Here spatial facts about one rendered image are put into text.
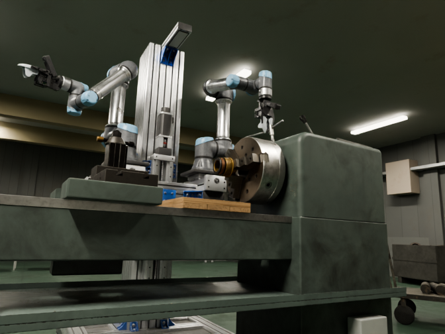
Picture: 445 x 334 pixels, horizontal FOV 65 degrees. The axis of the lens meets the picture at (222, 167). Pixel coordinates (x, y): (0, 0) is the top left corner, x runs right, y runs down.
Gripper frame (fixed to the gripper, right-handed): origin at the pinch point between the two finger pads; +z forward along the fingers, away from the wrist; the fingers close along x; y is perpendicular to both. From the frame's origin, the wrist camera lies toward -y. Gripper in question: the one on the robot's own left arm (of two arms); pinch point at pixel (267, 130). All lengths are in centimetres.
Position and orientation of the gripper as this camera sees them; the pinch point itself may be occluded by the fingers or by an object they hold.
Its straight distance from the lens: 195.3
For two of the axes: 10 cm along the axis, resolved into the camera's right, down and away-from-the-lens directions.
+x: -8.6, -1.3, -5.0
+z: -0.3, 9.8, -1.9
